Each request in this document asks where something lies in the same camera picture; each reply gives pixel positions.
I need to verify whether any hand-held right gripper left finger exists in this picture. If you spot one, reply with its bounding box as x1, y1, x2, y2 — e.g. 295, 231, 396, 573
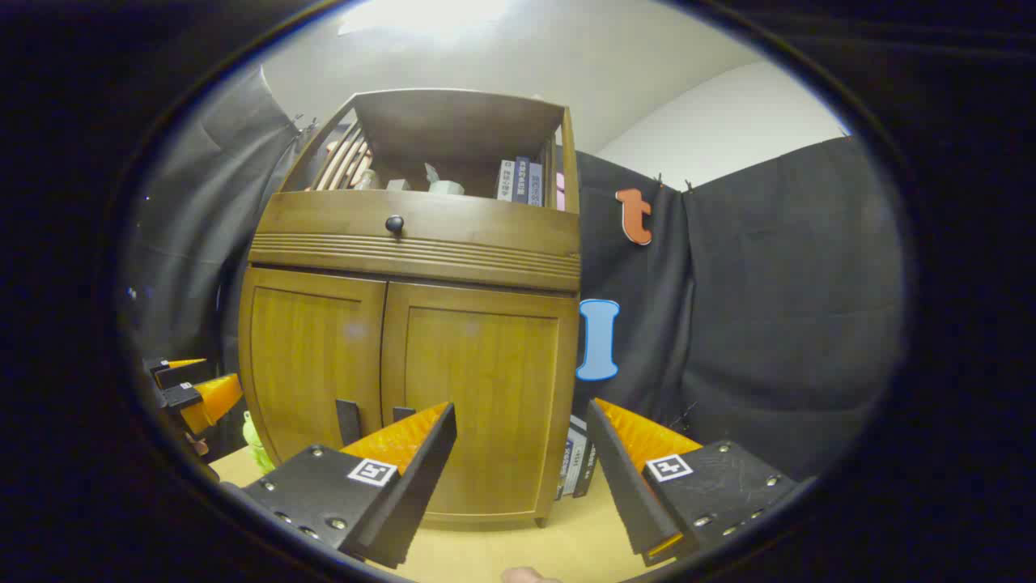
220, 402, 458, 570

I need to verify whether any wooden shoe cabinet door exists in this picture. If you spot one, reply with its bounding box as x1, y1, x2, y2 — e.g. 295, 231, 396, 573
240, 267, 388, 466
380, 281, 580, 519

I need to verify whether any wooden double-door shoe cabinet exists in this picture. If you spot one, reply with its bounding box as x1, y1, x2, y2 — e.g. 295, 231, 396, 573
237, 87, 582, 529

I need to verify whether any black backdrop cloth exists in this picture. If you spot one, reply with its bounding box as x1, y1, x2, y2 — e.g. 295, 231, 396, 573
121, 65, 906, 480

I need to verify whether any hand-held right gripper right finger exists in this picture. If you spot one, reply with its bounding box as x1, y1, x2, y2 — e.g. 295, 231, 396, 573
586, 398, 810, 568

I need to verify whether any grey hardcover book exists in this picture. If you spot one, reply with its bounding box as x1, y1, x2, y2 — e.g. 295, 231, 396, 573
565, 416, 589, 497

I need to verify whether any green frog plush toy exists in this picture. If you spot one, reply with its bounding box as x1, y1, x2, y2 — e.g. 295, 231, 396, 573
242, 411, 277, 475

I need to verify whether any white ceramic ornament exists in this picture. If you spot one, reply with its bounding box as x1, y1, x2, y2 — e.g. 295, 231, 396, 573
425, 164, 466, 196

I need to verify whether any wooden cabinet drawer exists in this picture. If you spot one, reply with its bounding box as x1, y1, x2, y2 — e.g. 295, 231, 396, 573
249, 191, 582, 292

